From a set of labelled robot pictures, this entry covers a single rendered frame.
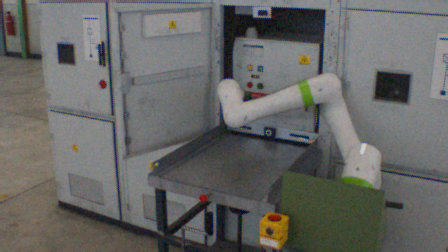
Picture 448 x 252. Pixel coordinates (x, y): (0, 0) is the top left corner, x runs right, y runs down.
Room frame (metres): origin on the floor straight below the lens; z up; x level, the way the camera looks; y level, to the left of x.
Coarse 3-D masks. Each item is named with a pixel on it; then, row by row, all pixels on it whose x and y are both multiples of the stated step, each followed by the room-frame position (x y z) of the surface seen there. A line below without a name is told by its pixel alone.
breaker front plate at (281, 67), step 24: (240, 48) 2.48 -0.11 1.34; (264, 48) 2.42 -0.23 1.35; (288, 48) 2.36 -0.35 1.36; (312, 48) 2.30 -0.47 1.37; (240, 72) 2.48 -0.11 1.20; (264, 72) 2.42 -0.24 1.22; (288, 72) 2.35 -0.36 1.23; (312, 72) 2.29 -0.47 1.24; (264, 120) 2.41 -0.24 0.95; (288, 120) 2.35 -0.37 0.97; (312, 120) 2.28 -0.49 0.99
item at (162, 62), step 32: (128, 32) 2.17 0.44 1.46; (160, 32) 2.26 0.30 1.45; (192, 32) 2.40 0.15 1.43; (128, 64) 2.16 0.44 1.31; (160, 64) 2.29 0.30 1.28; (192, 64) 2.44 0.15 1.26; (128, 96) 2.16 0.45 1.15; (160, 96) 2.29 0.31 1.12; (192, 96) 2.43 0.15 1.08; (128, 128) 2.15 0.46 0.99; (160, 128) 2.28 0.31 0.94; (192, 128) 2.43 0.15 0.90
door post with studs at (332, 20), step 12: (336, 0) 2.20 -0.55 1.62; (336, 12) 2.20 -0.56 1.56; (336, 24) 2.20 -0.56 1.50; (336, 36) 2.20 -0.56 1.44; (324, 48) 2.23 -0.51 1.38; (336, 48) 2.20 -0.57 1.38; (324, 60) 2.23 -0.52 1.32; (324, 72) 2.22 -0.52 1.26; (324, 120) 2.21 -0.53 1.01; (324, 132) 2.21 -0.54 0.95; (324, 144) 2.21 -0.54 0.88; (324, 156) 2.20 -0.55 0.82; (324, 168) 2.20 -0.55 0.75
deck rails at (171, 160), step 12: (216, 132) 2.41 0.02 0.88; (192, 144) 2.18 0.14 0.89; (204, 144) 2.29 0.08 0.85; (312, 144) 2.14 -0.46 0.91; (168, 156) 1.99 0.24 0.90; (180, 156) 2.08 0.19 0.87; (192, 156) 2.12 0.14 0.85; (300, 156) 1.97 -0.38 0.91; (156, 168) 1.90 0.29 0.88; (168, 168) 1.97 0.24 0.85; (288, 168) 1.83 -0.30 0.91; (300, 168) 1.97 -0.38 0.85; (276, 180) 1.70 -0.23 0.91; (276, 192) 1.71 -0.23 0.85
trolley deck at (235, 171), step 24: (216, 144) 2.31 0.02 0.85; (240, 144) 2.31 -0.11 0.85; (264, 144) 2.31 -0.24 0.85; (192, 168) 1.98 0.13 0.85; (216, 168) 1.98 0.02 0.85; (240, 168) 1.98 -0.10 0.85; (264, 168) 1.98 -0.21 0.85; (312, 168) 2.06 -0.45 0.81; (192, 192) 1.79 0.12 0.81; (216, 192) 1.73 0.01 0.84; (240, 192) 1.72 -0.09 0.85; (264, 192) 1.72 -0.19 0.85
